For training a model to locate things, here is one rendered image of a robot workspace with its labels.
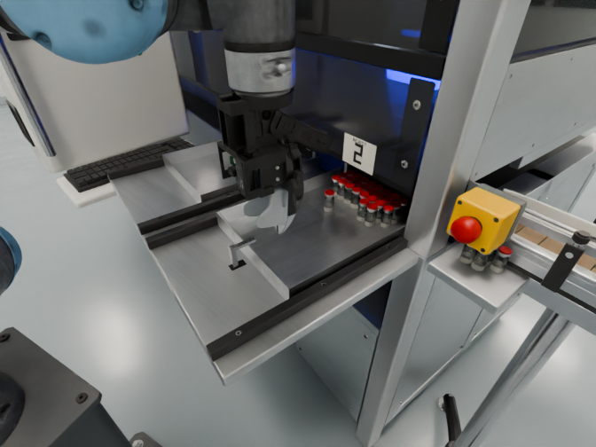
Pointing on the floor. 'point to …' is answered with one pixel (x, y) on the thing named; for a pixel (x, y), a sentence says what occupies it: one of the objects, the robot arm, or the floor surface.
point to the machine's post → (442, 183)
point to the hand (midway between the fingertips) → (283, 223)
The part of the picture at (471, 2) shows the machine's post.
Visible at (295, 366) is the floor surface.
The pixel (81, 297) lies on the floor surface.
